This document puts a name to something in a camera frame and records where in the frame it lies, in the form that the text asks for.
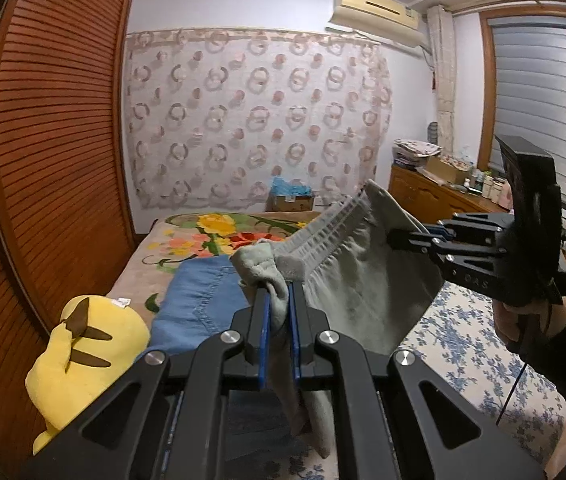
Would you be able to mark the wooden louvred wardrobe door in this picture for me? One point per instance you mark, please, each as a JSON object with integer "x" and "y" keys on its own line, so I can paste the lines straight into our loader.
{"x": 53, "y": 135}

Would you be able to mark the person's right hand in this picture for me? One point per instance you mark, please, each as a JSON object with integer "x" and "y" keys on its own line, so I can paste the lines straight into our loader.
{"x": 508, "y": 325}

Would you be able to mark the colourful flower blanket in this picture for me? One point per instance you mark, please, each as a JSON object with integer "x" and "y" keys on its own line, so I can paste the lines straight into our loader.
{"x": 213, "y": 230}

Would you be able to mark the lace curtain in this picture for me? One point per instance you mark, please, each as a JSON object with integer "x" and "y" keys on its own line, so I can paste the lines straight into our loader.
{"x": 443, "y": 75}

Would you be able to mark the cream air conditioner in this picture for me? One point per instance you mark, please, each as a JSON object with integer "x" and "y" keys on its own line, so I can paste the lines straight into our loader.
{"x": 373, "y": 12}

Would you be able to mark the stack of printed cloths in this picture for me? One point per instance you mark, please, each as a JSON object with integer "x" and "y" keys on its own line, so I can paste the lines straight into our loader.
{"x": 415, "y": 149}

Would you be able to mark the open cardboard box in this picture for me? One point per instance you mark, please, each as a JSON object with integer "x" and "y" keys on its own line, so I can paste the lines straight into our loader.
{"x": 443, "y": 170}

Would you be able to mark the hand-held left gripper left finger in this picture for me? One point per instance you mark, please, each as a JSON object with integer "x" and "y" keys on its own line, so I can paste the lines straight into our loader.
{"x": 263, "y": 345}

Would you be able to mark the grey window blind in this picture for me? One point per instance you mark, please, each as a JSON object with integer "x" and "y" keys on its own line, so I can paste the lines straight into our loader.
{"x": 548, "y": 100}

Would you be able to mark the blue floral bedsheet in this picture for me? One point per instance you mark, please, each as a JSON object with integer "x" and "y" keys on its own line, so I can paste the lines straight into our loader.
{"x": 463, "y": 360}

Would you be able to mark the circle-patterned wall cloth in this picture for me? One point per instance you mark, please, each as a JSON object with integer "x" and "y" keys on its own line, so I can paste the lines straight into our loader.
{"x": 263, "y": 110}

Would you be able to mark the blue jeans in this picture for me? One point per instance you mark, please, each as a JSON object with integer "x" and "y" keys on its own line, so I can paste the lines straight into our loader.
{"x": 198, "y": 300}

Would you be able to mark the cardboard box with blue packets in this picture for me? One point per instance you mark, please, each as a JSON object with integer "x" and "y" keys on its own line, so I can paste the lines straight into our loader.
{"x": 290, "y": 202}

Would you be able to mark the row of small bottles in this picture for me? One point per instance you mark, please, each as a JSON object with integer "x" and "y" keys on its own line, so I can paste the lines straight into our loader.
{"x": 488, "y": 187}

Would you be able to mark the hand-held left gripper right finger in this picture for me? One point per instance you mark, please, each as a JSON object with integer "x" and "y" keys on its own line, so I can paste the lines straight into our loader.
{"x": 295, "y": 340}

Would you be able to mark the yellow plush toy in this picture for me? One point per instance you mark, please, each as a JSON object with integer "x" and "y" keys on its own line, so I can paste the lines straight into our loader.
{"x": 78, "y": 375}

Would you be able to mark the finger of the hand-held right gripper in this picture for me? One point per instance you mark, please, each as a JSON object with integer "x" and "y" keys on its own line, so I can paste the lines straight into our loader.
{"x": 423, "y": 246}
{"x": 478, "y": 225}

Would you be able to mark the wooden cabinet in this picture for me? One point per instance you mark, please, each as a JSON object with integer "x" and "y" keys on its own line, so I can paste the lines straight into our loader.
{"x": 423, "y": 195}

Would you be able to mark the dark ribbed object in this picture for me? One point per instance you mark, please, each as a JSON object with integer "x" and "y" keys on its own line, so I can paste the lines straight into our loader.
{"x": 433, "y": 132}

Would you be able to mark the grey-green pants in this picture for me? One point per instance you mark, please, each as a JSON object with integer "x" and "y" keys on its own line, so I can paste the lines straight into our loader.
{"x": 363, "y": 290}

